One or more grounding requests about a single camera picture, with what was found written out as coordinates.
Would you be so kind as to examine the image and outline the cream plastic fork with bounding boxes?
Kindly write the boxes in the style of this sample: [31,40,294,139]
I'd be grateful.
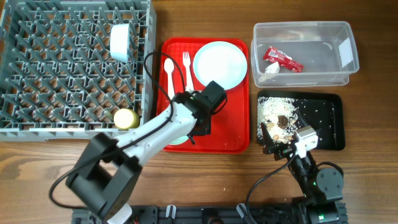
[183,52,194,91]

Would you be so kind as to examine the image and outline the black rectangular waste tray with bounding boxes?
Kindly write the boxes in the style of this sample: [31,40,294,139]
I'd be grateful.
[257,90,346,151]

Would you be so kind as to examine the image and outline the grey plastic dishwasher rack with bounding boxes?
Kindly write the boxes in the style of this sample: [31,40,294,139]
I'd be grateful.
[1,1,156,141]

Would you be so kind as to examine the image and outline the white napkin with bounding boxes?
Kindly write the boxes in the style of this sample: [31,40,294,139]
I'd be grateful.
[264,62,280,74]

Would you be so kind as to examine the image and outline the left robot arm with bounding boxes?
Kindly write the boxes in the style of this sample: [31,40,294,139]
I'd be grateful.
[66,81,227,223]

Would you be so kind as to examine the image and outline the green saucer plate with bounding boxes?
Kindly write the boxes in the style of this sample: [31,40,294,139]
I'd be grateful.
[169,136,189,146]

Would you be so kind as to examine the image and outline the yellow plastic cup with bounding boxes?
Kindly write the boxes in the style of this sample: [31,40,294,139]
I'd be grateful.
[113,108,140,130]

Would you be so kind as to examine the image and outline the red snack wrapper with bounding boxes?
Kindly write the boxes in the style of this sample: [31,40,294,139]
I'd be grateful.
[263,46,304,73]

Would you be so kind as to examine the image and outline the clear plastic waste bin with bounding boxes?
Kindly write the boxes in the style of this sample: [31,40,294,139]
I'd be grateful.
[251,21,359,88]

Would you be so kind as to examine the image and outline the light blue small bowl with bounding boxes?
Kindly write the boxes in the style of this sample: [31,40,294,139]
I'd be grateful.
[109,24,130,63]

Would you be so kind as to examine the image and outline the large light blue plate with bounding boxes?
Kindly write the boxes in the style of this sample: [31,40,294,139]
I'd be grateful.
[193,41,248,90]

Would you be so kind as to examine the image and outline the cream plastic spoon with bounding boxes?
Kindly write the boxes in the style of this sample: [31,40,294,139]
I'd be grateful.
[164,58,175,99]

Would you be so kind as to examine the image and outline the red plastic serving tray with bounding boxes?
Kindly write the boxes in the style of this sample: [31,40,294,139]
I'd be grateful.
[162,37,250,154]

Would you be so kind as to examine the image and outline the rice and food scraps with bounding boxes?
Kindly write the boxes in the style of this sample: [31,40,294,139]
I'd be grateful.
[257,97,299,144]

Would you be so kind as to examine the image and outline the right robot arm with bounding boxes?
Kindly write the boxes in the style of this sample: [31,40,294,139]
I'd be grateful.
[261,110,348,223]

